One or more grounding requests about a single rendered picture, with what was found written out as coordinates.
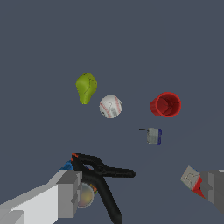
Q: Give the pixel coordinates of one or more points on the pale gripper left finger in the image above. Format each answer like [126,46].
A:
[43,198]

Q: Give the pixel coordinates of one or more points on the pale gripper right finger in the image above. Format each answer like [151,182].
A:
[214,186]

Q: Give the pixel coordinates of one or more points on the blue object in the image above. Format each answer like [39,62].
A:
[67,166]

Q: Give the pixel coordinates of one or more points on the grey and red box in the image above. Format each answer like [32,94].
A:
[192,178]

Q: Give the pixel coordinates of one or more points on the shiny round can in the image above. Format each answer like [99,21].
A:
[86,195]

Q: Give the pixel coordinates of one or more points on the black spring clamp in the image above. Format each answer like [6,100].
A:
[102,172]

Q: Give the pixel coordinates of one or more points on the grey padlock blue edge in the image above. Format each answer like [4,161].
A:
[154,136]

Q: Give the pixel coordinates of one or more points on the red cup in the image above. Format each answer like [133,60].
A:
[166,105]

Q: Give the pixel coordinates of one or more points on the white baseball red stitching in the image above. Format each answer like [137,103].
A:
[110,106]

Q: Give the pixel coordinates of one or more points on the green pear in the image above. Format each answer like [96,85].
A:
[85,87]

